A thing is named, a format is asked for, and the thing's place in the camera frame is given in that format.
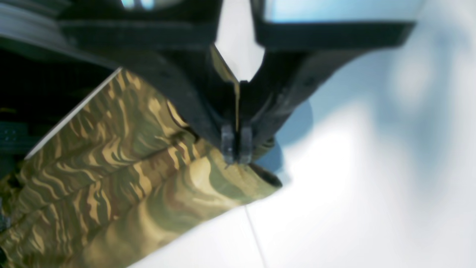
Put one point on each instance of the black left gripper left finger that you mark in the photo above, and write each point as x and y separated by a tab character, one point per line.
168	43

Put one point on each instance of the camouflage t-shirt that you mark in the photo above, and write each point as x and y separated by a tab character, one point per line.
124	177

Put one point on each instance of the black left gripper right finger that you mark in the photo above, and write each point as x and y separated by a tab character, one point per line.
305	43

